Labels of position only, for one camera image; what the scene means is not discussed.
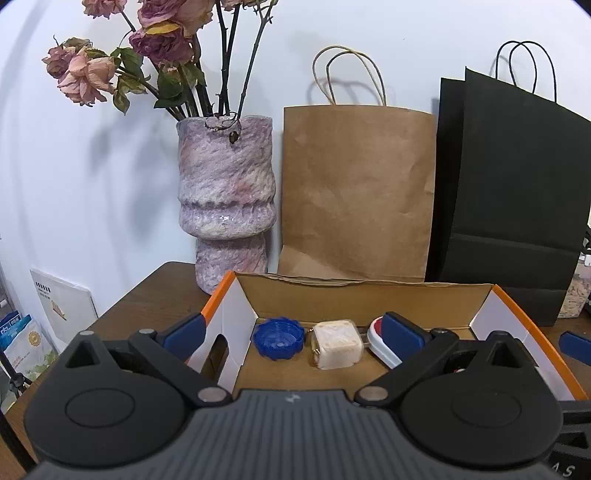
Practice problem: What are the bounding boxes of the black paper bag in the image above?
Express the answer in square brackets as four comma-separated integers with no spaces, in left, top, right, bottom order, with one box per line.
[425,41,591,328]

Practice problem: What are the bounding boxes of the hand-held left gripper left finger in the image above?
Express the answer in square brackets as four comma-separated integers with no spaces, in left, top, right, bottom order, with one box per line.
[65,313,232,408]

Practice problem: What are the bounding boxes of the beige square block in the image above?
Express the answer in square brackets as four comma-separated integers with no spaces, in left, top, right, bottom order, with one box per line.
[308,318,365,371]

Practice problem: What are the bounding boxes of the blue white packet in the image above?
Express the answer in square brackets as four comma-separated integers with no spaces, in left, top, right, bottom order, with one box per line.
[0,313,25,337]

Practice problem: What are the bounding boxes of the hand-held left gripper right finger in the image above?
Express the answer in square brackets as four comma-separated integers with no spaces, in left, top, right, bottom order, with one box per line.
[353,311,539,409]

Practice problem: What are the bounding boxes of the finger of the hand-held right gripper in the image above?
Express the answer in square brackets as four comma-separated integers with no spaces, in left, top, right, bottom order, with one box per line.
[558,330,591,358]

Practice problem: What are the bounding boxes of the white printed card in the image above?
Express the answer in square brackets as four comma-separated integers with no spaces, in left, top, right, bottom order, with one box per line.
[30,268,99,352]

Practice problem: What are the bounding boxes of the blue and white packets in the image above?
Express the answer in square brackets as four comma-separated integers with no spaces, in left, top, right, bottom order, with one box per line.
[0,318,61,412]

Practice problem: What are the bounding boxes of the red white lint brush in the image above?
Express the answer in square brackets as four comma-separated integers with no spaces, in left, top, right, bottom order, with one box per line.
[367,316,402,370]

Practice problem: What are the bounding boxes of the brown paper bag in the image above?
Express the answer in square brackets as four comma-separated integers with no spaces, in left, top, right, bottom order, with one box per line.
[277,45,437,282]

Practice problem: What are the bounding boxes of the clear snack container black clips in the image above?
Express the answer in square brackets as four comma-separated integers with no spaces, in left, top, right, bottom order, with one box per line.
[556,226,591,320]

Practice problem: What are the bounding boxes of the orange printed cardboard box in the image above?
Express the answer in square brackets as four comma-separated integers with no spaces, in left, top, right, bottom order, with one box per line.
[187,271,588,402]

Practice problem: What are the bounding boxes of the dried pink rose bouquet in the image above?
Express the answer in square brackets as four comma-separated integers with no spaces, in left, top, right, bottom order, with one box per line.
[41,0,280,144]

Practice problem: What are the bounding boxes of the blue ridged bottle cap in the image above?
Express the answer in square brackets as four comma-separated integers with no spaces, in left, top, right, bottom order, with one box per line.
[252,317,305,361]

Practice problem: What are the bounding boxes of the black light stand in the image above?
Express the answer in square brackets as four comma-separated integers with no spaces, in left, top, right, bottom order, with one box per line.
[0,351,40,474]

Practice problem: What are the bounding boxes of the pink mottled ceramic vase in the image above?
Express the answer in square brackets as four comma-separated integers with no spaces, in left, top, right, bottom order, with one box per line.
[177,115,277,295]

